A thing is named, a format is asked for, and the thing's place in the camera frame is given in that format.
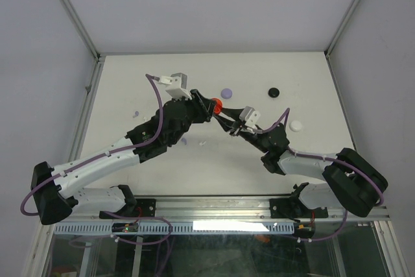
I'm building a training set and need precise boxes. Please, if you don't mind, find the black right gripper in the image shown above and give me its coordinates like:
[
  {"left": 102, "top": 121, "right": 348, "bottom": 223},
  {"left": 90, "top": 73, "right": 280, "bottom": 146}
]
[{"left": 213, "top": 106, "right": 269, "bottom": 154}]

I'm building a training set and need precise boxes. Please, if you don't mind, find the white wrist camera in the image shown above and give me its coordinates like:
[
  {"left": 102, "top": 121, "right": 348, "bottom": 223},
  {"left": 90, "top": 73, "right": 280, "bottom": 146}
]
[
  {"left": 239, "top": 106, "right": 261, "bottom": 128},
  {"left": 158, "top": 73, "right": 191, "bottom": 100}
]

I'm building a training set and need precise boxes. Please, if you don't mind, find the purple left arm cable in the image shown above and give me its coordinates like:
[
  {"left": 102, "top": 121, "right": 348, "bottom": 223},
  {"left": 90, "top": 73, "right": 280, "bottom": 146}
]
[{"left": 20, "top": 73, "right": 163, "bottom": 217}]

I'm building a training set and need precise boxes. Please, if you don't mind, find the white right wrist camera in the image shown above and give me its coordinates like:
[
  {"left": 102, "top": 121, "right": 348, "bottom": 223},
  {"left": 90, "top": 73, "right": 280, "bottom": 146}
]
[{"left": 239, "top": 106, "right": 261, "bottom": 128}]

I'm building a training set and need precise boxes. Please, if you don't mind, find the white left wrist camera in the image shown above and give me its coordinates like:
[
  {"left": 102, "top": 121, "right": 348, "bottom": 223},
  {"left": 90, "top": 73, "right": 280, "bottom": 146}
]
[{"left": 158, "top": 73, "right": 191, "bottom": 100}]

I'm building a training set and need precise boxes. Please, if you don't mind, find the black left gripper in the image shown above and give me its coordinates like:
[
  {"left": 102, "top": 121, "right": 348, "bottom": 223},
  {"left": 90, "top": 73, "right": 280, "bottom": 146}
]
[{"left": 169, "top": 90, "right": 217, "bottom": 146}]

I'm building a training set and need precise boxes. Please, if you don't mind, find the aluminium mounting rail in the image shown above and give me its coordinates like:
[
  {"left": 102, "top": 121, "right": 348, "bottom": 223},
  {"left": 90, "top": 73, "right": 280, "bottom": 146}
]
[{"left": 40, "top": 196, "right": 390, "bottom": 223}]

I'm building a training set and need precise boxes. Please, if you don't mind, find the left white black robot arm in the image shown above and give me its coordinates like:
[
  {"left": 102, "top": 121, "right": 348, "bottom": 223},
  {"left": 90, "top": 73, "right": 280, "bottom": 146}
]
[{"left": 30, "top": 90, "right": 217, "bottom": 225}]

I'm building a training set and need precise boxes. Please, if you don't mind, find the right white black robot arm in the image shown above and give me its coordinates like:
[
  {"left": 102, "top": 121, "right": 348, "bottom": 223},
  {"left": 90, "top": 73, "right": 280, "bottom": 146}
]
[{"left": 214, "top": 106, "right": 388, "bottom": 217}]

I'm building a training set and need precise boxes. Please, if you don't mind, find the purple earbud charging case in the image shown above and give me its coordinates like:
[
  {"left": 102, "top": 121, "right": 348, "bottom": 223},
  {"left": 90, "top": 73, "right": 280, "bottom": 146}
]
[{"left": 220, "top": 88, "right": 233, "bottom": 99}]

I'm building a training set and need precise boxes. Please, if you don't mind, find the orange earbud charging case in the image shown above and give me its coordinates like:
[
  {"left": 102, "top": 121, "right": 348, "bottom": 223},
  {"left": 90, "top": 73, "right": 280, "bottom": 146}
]
[{"left": 211, "top": 97, "right": 223, "bottom": 115}]

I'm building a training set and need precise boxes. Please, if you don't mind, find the white earbud charging case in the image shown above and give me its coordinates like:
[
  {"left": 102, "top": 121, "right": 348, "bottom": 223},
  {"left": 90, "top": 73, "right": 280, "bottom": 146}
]
[{"left": 289, "top": 120, "right": 303, "bottom": 132}]

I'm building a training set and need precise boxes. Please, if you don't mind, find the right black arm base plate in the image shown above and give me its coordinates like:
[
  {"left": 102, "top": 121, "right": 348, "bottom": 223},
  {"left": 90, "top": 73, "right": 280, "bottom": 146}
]
[{"left": 269, "top": 197, "right": 328, "bottom": 221}]

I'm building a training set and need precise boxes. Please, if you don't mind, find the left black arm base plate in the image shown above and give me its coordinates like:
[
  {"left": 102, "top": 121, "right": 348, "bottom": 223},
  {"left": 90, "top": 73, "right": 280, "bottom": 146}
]
[{"left": 99, "top": 197, "right": 156, "bottom": 219}]

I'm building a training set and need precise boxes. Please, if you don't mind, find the white slotted cable duct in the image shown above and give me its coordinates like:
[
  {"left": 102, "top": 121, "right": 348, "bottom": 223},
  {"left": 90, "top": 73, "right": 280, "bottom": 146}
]
[{"left": 54, "top": 221, "right": 294, "bottom": 235}]

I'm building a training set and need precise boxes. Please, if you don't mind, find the black earbud charging case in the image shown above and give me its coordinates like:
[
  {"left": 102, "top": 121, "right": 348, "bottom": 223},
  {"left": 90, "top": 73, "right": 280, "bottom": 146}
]
[{"left": 268, "top": 87, "right": 280, "bottom": 99}]

